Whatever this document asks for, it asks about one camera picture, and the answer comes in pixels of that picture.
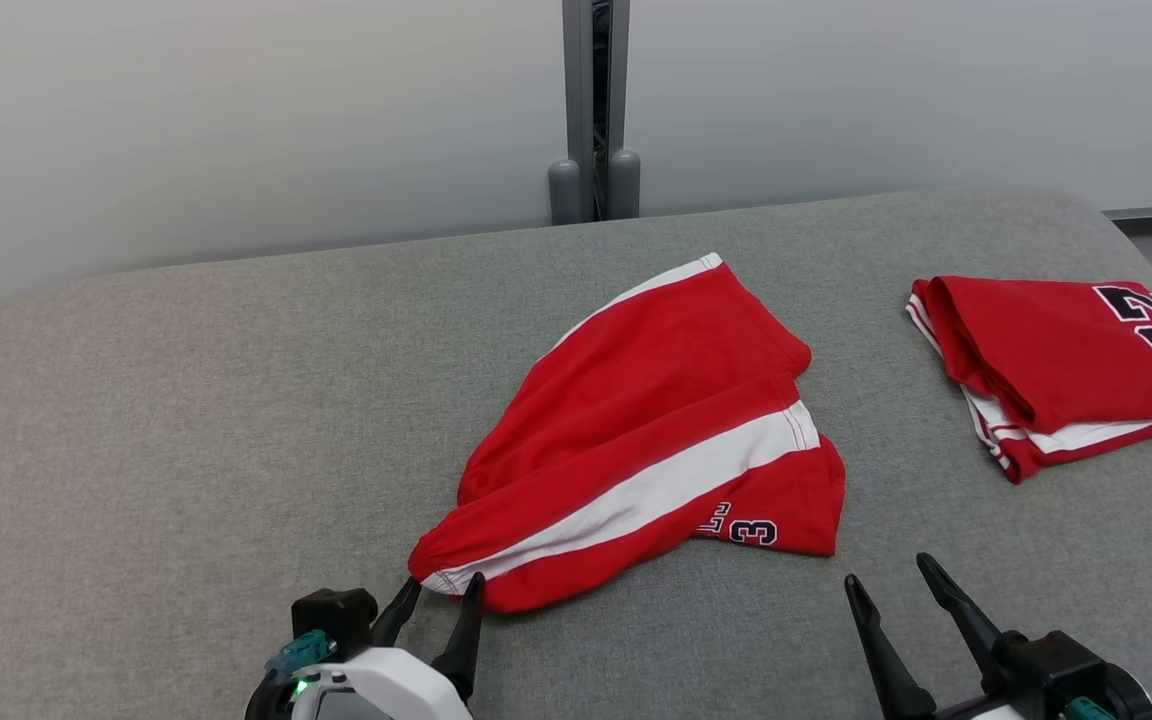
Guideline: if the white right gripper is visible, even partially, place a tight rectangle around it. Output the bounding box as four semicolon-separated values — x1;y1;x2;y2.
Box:
844;553;1027;720

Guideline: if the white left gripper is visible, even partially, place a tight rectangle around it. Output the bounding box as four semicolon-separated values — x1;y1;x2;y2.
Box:
291;572;486;720

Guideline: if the red white basketball jersey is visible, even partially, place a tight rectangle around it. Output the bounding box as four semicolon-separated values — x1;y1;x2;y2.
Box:
906;275;1152;486

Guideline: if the black left cable teal connector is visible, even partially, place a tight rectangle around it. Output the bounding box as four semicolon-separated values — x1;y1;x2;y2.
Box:
264;629;338;687

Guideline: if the grey cylindrical post bumper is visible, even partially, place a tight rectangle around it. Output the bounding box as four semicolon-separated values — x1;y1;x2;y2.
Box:
607;149;642;220
547;159;583;227

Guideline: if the grey metal partition post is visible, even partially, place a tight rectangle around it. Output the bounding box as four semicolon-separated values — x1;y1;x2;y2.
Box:
561;0;633;224

